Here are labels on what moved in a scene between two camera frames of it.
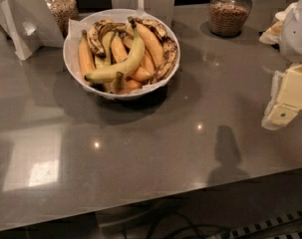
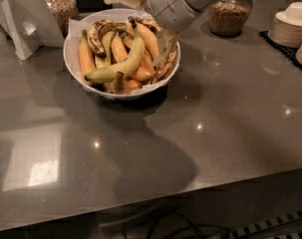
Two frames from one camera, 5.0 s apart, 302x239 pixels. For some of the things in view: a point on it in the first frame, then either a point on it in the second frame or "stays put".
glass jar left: x=61 y=5 stays put
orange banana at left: x=85 y=56 stays put
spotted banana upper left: x=94 y=36 stays put
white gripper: x=296 y=34 → x=164 y=6
